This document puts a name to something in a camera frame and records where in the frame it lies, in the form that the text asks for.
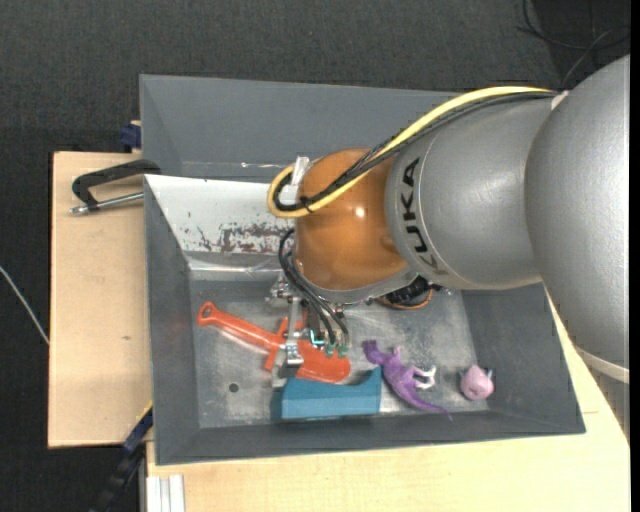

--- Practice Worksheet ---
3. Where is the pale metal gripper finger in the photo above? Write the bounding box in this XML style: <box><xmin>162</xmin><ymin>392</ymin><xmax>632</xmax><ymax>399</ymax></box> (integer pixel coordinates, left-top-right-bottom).
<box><xmin>277</xmin><ymin>341</ymin><xmax>305</xmax><ymax>381</ymax></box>
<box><xmin>272</xmin><ymin>317</ymin><xmax>293</xmax><ymax>351</ymax></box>

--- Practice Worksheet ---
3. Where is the pink round toy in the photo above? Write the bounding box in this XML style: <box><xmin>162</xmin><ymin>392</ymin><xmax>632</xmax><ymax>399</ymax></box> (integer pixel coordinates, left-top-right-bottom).
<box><xmin>458</xmin><ymin>364</ymin><xmax>496</xmax><ymax>401</ymax></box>

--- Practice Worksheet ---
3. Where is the teal foam block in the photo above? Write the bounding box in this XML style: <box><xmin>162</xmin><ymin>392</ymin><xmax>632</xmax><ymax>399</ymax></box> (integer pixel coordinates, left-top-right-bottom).
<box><xmin>269</xmin><ymin>366</ymin><xmax>384</xmax><ymax>422</ymax></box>

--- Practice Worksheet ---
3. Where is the orange plastic scoop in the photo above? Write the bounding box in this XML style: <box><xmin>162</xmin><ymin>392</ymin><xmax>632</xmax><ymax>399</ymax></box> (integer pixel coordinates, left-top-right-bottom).
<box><xmin>196</xmin><ymin>300</ymin><xmax>352</xmax><ymax>385</ymax></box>

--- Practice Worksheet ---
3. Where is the purple toy dinosaur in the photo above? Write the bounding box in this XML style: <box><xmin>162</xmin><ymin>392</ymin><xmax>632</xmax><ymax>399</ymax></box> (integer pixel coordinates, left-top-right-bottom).
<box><xmin>361</xmin><ymin>339</ymin><xmax>454</xmax><ymax>422</ymax></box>

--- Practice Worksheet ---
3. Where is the grey metal bin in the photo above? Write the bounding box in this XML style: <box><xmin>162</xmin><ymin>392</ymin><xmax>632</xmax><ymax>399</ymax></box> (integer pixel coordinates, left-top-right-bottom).
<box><xmin>138</xmin><ymin>73</ymin><xmax>587</xmax><ymax>466</ymax></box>

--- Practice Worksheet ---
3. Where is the pale wood flat board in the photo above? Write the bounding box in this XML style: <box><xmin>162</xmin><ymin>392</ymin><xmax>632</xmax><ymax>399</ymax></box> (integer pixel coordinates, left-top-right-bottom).
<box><xmin>47</xmin><ymin>151</ymin><xmax>154</xmax><ymax>449</ymax></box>

